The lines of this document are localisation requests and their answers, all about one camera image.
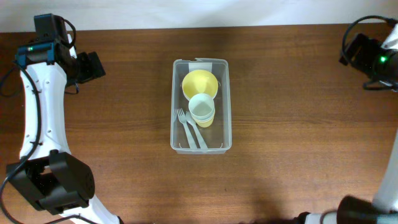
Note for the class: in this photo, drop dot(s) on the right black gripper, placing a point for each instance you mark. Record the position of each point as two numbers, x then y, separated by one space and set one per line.
371 48

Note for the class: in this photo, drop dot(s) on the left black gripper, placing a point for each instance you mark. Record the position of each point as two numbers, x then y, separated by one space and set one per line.
91 67

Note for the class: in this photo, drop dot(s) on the short white plastic spoon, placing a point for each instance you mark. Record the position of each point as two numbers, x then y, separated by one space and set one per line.
183 120

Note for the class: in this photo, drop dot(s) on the yellow plastic bowl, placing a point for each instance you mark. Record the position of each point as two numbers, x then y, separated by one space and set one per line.
199 81

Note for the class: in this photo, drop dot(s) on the long white plastic spoon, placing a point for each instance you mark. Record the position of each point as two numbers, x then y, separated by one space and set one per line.
200 139

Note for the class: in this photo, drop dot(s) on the cream plastic cup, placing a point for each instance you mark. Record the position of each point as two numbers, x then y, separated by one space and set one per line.
201 104

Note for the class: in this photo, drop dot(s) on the yellow plastic cup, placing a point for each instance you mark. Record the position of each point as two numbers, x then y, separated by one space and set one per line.
204 123

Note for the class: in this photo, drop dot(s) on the green plastic cup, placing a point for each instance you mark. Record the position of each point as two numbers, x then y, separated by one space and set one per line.
202 119

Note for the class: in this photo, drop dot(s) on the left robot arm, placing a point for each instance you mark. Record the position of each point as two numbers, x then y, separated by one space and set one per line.
47 175

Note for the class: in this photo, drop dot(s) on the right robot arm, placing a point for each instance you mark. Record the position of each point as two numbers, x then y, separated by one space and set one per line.
382 207

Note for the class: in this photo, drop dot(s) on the clear plastic storage container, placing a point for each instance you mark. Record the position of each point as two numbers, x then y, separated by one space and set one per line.
218 136

